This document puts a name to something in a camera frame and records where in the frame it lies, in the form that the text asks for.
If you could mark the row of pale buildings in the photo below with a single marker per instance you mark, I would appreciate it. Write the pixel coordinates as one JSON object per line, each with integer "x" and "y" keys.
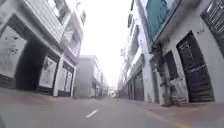
{"x": 135, "y": 66}

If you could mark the white building with black gates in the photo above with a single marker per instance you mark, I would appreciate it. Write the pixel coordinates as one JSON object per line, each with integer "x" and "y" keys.
{"x": 200, "y": 56}

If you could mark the white building with dark gates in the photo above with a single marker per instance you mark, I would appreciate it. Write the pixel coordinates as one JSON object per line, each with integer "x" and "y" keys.
{"x": 40, "y": 40}

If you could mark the grey concrete building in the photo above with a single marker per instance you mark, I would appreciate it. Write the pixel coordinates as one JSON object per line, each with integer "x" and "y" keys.
{"x": 83, "y": 76}

